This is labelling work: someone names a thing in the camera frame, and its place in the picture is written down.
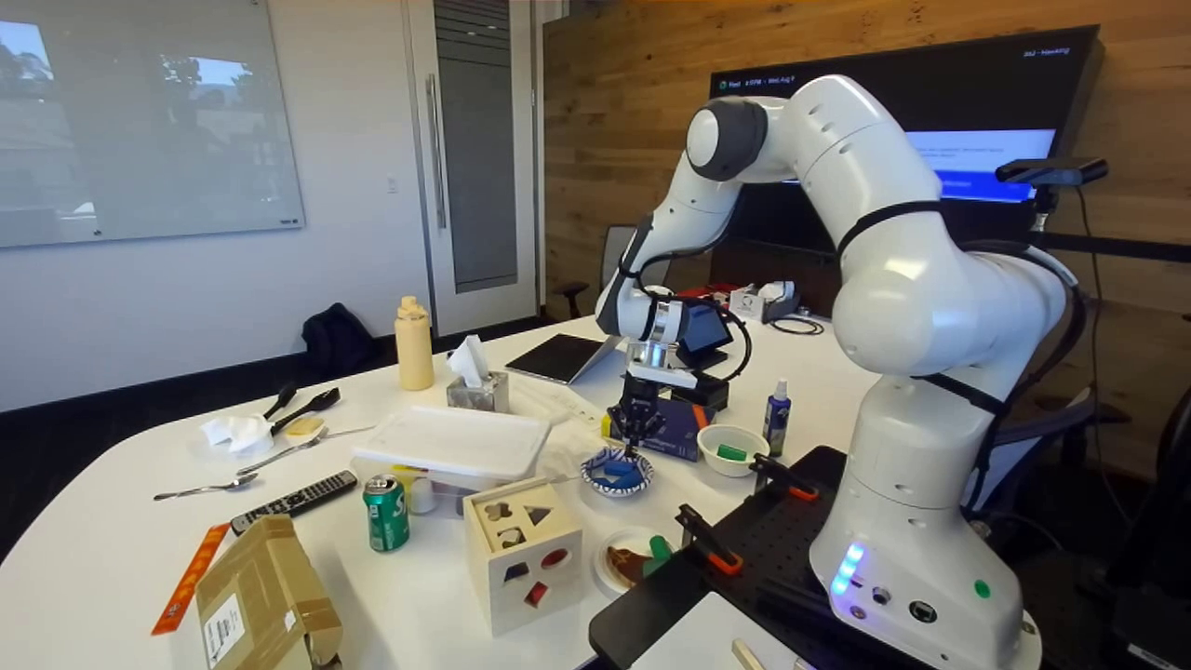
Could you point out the small white cup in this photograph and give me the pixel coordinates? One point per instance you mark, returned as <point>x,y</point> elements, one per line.
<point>420,490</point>

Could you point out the wall whiteboard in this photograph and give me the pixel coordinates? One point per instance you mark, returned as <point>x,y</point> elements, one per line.
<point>143,115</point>

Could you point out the silver metal spoon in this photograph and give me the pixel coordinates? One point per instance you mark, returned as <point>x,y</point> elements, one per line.
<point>225,476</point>

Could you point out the glue bottle with blue cap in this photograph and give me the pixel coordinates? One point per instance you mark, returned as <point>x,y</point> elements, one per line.
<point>779,415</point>

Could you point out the grey tissue holder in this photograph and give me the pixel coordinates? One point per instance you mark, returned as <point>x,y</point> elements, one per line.
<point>480,376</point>

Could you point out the white crumpled plastic bag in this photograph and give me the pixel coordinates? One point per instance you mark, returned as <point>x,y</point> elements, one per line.
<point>233,434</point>

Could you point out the blue office chair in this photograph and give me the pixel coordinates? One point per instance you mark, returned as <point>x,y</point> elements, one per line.
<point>1030,448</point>

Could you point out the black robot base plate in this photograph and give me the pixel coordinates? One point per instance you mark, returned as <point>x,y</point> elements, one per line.
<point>733,558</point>

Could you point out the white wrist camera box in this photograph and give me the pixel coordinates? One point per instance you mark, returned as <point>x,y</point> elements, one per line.
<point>664,367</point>

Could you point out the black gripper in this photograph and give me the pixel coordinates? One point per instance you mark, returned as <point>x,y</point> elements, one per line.
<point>649,400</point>

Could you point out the orange and black clamp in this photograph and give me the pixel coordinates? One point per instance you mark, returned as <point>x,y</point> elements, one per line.
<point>709,542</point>

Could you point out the white door with glass panel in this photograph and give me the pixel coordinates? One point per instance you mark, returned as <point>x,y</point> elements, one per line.
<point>480,151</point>

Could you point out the brown cardboard box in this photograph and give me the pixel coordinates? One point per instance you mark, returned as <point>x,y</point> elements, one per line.
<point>265,600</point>

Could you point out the small black box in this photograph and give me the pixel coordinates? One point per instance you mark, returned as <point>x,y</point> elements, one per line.
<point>709,392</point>

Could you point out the white rectangular tray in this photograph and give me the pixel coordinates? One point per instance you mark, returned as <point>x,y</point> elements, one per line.
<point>451,441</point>

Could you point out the green soda can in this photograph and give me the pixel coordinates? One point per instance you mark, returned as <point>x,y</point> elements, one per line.
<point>384,510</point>

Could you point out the orange ruler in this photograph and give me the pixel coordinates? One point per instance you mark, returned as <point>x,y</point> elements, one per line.
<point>192,578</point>

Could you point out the silver laptop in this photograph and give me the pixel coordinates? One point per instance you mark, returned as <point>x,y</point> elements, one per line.
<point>599,372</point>

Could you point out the clear bowl with blue contents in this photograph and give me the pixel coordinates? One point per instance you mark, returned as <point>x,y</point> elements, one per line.
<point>616,476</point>

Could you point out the blue book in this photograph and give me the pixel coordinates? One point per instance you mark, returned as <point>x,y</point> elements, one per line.
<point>684,438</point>

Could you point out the white desk device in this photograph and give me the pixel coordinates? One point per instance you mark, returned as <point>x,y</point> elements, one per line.
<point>767,302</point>

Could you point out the yellow squeeze bottle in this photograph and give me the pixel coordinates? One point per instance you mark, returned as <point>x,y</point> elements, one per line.
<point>414,342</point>

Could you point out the white plate with brown food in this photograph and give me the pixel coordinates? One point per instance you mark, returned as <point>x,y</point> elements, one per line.
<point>626,558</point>

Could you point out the black backpack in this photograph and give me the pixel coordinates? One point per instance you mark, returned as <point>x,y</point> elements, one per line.
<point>337,337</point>

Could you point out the small black plastic spoon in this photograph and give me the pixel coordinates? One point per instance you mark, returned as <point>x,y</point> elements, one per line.
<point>282,400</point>

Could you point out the black remote control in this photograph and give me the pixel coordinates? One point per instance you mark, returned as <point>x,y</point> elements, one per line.
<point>297,498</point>

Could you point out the large black plastic spoon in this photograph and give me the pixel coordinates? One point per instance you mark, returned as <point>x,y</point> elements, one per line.
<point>308,408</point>

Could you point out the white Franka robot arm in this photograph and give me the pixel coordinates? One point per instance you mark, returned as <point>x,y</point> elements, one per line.
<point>919,322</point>

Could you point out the large wall television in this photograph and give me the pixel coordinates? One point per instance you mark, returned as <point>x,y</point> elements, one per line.
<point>992,99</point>

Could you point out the small white bowl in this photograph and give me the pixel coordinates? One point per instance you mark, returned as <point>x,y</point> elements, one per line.
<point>733,448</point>

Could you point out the green toy piece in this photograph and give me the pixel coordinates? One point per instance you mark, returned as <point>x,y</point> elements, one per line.
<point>733,451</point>

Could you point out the black flat tablet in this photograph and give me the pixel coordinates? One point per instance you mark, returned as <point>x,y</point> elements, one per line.
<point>559,353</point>

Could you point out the small screen on stand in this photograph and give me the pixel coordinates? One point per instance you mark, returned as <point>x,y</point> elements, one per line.
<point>704,328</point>

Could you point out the wooden shape sorter cube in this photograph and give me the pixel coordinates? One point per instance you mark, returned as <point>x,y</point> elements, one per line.
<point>523,549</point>

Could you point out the wooden brush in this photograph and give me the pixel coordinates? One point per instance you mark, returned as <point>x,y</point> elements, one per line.
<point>308,429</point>

